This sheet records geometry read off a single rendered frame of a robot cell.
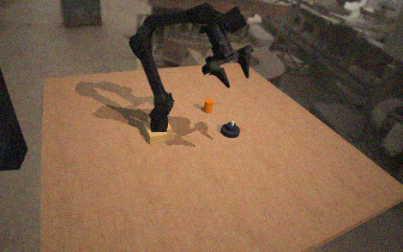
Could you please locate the orange knob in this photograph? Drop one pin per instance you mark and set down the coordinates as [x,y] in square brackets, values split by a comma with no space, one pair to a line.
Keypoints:
[208,106]

